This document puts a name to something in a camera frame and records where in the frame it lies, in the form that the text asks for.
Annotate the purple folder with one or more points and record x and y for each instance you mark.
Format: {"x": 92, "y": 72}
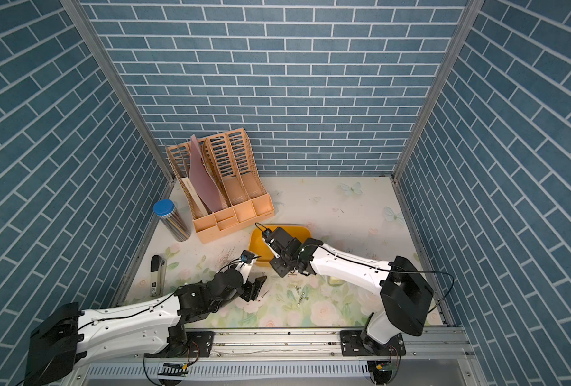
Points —
{"x": 204, "y": 184}

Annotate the black silver stapler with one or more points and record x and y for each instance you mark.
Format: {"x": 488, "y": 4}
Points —
{"x": 157, "y": 275}

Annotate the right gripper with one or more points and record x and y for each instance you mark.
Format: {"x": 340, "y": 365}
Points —
{"x": 276, "y": 265}

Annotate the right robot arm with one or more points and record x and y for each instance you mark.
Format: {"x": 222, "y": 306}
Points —
{"x": 405, "y": 294}

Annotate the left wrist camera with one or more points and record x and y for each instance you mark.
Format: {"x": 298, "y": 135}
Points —
{"x": 246, "y": 260}

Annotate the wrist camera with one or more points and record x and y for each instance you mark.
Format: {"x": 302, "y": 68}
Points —
{"x": 267, "y": 236}
{"x": 246, "y": 260}

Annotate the blue-lid pencil tube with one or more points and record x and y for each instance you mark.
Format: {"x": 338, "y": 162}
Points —
{"x": 168, "y": 214}

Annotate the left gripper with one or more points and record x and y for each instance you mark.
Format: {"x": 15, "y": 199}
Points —
{"x": 252, "y": 290}

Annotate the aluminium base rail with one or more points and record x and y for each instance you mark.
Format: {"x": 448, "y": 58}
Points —
{"x": 301, "y": 356}

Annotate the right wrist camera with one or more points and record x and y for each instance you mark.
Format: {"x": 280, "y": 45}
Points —
{"x": 267, "y": 236}

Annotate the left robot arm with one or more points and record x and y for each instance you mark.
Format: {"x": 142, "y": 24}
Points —
{"x": 71, "y": 338}

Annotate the peach desk file organizer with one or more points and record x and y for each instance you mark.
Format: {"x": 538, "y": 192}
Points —
{"x": 230, "y": 161}

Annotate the beige file book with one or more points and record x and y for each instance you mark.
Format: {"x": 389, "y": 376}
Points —
{"x": 196, "y": 202}

